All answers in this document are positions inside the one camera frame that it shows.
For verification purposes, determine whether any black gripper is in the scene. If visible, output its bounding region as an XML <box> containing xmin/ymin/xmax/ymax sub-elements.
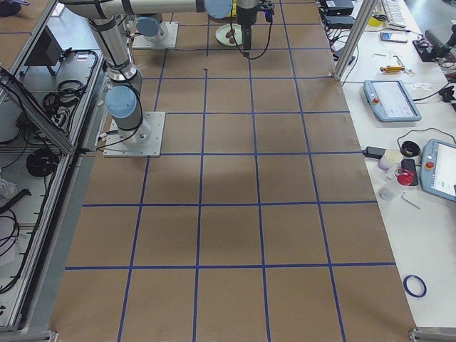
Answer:
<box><xmin>237</xmin><ymin>0</ymin><xmax>259</xmax><ymax>50</ymax></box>

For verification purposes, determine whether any light green plate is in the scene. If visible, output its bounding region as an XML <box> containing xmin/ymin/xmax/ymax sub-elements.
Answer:
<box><xmin>215</xmin><ymin>24</ymin><xmax>243</xmax><ymax>47</ymax></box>

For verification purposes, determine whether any black laptop brick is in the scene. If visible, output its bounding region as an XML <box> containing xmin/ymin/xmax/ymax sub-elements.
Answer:
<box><xmin>323</xmin><ymin>16</ymin><xmax>355</xmax><ymax>29</ymax></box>

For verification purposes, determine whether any smartphone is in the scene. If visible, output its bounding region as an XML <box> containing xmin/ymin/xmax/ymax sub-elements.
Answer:
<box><xmin>380</xmin><ymin>32</ymin><xmax>408</xmax><ymax>43</ymax></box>

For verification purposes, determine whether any white keyboard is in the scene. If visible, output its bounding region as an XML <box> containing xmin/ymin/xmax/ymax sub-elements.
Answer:
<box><xmin>380</xmin><ymin>0</ymin><xmax>407</xmax><ymax>28</ymax></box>

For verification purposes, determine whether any far teach pendant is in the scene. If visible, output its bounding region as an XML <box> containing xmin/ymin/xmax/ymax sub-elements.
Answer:
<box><xmin>363</xmin><ymin>80</ymin><xmax>422</xmax><ymax>123</ymax></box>

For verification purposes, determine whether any teach pendant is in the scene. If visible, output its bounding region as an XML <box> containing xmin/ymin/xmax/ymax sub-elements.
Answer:
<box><xmin>363</xmin><ymin>80</ymin><xmax>422</xmax><ymax>123</ymax></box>
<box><xmin>420</xmin><ymin>139</ymin><xmax>455</xmax><ymax>202</ymax></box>

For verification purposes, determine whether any black power adapter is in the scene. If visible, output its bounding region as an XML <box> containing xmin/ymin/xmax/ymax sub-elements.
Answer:
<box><xmin>361</xmin><ymin>146</ymin><xmax>386</xmax><ymax>160</ymax></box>

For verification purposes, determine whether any white cup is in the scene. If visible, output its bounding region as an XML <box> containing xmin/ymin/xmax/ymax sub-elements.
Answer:
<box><xmin>378</xmin><ymin>149</ymin><xmax>403</xmax><ymax>171</ymax></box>

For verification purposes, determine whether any black bowl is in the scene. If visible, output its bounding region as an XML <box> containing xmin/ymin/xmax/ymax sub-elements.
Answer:
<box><xmin>400</xmin><ymin>140</ymin><xmax>421</xmax><ymax>157</ymax></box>

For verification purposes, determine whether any red round object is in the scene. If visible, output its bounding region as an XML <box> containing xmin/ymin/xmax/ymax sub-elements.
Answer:
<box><xmin>395</xmin><ymin>169</ymin><xmax>415</xmax><ymax>186</ymax></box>

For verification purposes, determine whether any hex key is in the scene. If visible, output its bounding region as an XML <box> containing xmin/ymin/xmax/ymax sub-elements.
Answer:
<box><xmin>400</xmin><ymin>192</ymin><xmax>421</xmax><ymax>210</ymax></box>

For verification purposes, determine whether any near teach pendant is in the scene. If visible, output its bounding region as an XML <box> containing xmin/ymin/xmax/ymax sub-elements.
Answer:
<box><xmin>420</xmin><ymin>139</ymin><xmax>455</xmax><ymax>202</ymax></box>

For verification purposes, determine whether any blue tape roll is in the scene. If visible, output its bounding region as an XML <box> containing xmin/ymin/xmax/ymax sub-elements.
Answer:
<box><xmin>403</xmin><ymin>274</ymin><xmax>428</xmax><ymax>299</ymax></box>

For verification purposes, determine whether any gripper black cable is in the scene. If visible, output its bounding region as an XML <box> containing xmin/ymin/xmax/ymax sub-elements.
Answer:
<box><xmin>229</xmin><ymin>14</ymin><xmax>275</xmax><ymax>60</ymax></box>

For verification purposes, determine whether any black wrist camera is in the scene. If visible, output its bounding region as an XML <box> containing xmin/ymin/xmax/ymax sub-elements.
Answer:
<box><xmin>259</xmin><ymin>0</ymin><xmax>275</xmax><ymax>23</ymax></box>

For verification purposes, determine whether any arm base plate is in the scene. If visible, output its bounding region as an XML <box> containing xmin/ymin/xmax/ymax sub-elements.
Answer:
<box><xmin>132</xmin><ymin>18</ymin><xmax>179</xmax><ymax>50</ymax></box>
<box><xmin>103</xmin><ymin>111</ymin><xmax>166</xmax><ymax>157</ymax></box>

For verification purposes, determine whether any aluminium frame post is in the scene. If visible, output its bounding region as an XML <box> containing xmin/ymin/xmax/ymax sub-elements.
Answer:
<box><xmin>333</xmin><ymin>0</ymin><xmax>378</xmax><ymax>81</ymax></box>

